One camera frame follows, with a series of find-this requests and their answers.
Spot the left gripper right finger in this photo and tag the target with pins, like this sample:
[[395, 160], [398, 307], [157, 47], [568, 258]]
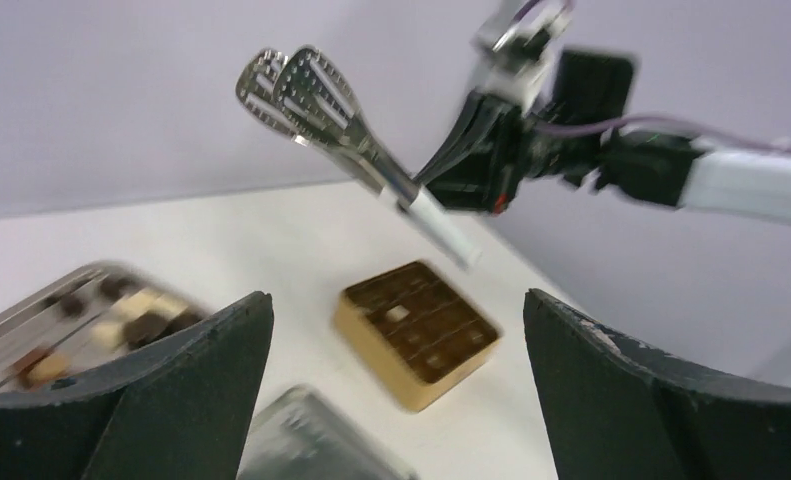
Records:
[[617, 408]]

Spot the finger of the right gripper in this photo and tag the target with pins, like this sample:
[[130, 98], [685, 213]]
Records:
[[463, 159]]

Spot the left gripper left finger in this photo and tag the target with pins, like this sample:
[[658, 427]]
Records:
[[177, 409]]

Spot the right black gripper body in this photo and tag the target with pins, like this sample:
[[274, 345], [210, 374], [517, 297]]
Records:
[[520, 154]]

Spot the steel tray with rack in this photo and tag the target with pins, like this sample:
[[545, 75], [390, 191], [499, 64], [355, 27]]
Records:
[[74, 316]]

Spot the metal serving tongs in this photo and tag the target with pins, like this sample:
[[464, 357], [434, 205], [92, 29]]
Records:
[[306, 99]]

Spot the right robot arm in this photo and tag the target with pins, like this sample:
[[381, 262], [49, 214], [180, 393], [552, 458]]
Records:
[[582, 135]]

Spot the gold chocolate box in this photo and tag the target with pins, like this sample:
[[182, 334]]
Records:
[[415, 332]]

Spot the small square steel tray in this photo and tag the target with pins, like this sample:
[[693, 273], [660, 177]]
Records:
[[300, 435]]

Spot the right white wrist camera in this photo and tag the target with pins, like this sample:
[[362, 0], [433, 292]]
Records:
[[517, 51]]

